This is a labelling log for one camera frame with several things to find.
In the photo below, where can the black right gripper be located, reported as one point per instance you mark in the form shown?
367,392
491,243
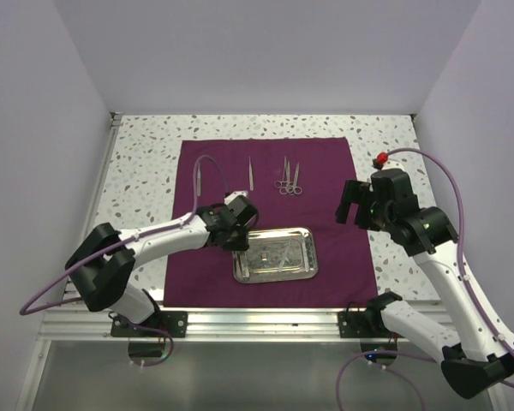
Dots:
355,192

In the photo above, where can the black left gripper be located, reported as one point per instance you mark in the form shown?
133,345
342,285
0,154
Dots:
242,244

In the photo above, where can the steel forceps with ring handles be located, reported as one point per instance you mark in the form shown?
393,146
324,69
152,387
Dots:
294,188

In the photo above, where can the pointed steel tweezers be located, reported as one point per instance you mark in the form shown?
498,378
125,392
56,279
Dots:
250,174

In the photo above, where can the stainless steel instrument tray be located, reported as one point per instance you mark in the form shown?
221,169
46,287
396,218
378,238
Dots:
259,264

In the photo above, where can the purple surgical cloth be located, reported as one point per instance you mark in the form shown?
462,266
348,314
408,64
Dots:
204,278

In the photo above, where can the steel surgical scissors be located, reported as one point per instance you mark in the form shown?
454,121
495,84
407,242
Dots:
284,185

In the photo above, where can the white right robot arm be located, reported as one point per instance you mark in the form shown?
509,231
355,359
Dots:
478,351

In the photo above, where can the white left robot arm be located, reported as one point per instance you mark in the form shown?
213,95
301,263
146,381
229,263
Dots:
102,265

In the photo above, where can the steel scalpel handle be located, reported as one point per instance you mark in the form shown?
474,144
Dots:
285,257

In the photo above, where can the aluminium table edge rail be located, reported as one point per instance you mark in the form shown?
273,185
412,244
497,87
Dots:
205,325

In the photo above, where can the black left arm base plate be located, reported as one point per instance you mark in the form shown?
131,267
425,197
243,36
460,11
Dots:
174,323

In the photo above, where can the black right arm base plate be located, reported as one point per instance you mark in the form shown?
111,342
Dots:
361,322

